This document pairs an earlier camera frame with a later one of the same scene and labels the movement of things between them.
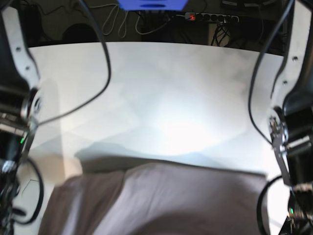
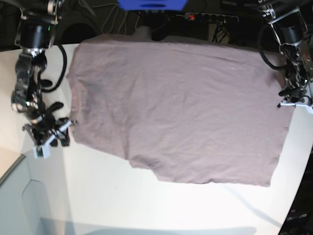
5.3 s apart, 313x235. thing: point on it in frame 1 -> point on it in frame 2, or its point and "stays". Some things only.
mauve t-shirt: [165, 199] -> [190, 111]
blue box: [152, 5] stays
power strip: [210, 16] stays
